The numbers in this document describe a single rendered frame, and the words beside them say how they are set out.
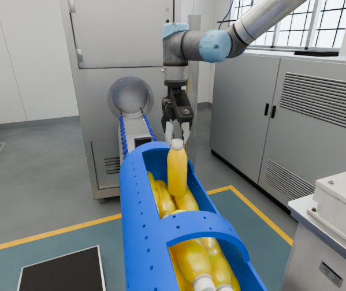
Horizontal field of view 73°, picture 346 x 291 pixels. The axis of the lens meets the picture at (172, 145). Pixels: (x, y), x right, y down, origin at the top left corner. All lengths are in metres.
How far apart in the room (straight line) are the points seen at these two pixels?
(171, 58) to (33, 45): 4.41
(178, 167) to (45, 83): 4.45
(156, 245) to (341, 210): 0.44
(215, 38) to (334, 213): 0.51
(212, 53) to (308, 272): 0.66
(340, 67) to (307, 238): 1.46
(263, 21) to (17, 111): 4.88
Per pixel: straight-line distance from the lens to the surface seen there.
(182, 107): 0.67
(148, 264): 0.49
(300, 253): 0.84
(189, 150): 1.56
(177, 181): 0.80
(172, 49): 0.69
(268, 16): 0.70
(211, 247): 0.60
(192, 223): 0.51
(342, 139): 2.06
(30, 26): 5.01
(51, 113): 5.18
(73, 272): 1.91
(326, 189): 0.70
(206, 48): 0.62
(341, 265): 0.76
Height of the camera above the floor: 1.58
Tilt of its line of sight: 25 degrees down
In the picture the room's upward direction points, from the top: straight up
